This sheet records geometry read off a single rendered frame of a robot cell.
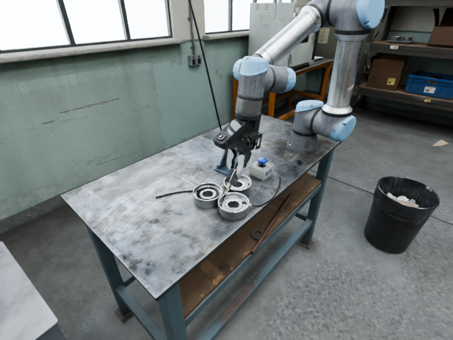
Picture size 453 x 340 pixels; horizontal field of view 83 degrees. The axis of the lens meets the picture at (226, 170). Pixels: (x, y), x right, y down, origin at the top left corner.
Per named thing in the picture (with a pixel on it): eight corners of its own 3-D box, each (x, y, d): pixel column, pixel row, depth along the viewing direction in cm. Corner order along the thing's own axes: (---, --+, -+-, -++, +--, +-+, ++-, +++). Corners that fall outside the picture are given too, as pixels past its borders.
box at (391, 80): (401, 92, 333) (412, 61, 313) (360, 86, 358) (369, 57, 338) (405, 86, 360) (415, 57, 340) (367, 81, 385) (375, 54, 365)
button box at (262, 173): (263, 181, 103) (264, 171, 100) (249, 175, 107) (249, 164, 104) (274, 173, 108) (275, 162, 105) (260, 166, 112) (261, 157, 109)
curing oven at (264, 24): (292, 75, 273) (301, 2, 238) (247, 67, 307) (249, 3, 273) (317, 66, 312) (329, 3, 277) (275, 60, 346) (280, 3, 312)
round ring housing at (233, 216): (220, 223, 82) (220, 214, 80) (216, 202, 91) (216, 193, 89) (252, 220, 84) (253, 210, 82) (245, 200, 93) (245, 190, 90)
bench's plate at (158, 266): (156, 303, 62) (155, 298, 61) (62, 199, 96) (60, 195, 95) (343, 141, 138) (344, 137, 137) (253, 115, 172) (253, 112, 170)
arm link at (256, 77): (278, 60, 70) (255, 58, 65) (269, 100, 75) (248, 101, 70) (258, 57, 75) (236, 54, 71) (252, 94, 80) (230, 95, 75)
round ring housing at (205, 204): (188, 205, 90) (187, 196, 88) (201, 189, 98) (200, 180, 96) (216, 212, 87) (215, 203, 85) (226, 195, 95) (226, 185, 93)
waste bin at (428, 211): (406, 268, 162) (435, 216, 139) (352, 240, 181) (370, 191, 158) (416, 237, 183) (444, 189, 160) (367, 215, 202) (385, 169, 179)
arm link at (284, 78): (274, 63, 85) (249, 61, 79) (301, 69, 77) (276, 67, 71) (269, 88, 88) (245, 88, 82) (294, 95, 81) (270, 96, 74)
